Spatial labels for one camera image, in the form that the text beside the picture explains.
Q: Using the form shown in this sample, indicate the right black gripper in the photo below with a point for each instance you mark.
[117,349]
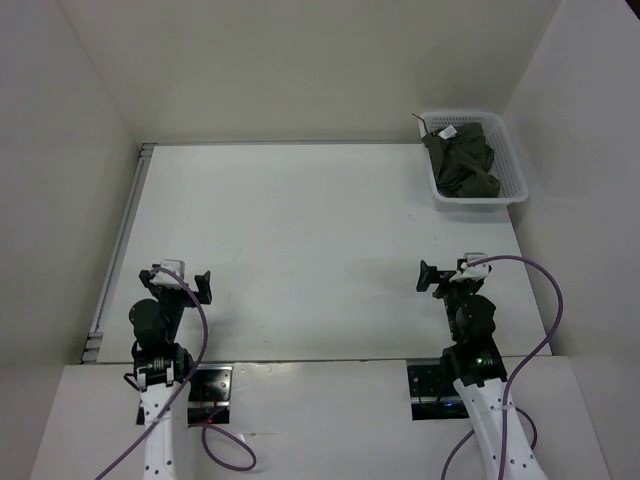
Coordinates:
[430,274]

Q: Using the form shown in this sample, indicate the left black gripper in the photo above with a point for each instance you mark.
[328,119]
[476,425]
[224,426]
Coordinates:
[155,290]

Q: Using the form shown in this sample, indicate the dark green shorts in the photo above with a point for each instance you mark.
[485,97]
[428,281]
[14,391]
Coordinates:
[461,161]

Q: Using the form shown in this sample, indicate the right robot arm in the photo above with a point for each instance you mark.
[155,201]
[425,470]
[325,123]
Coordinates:
[475,369]

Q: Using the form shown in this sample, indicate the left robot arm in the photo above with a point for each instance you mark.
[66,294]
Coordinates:
[163,369]

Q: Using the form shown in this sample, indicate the white plastic basket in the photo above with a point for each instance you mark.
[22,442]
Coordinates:
[506,166]

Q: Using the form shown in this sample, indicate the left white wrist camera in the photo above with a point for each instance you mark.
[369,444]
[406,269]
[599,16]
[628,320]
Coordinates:
[168,273]

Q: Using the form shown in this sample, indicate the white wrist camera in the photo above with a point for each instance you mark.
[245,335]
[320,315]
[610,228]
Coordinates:
[473,267]
[168,273]

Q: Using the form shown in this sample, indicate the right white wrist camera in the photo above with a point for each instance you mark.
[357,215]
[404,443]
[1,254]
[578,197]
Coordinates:
[473,267]

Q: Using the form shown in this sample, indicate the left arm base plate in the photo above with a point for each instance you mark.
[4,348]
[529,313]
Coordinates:
[208,393]

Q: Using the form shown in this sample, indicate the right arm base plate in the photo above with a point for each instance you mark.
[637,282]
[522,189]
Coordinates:
[432,396]

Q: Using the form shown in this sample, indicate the aluminium table edge rail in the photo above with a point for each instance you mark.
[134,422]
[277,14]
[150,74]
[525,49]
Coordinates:
[92,343]

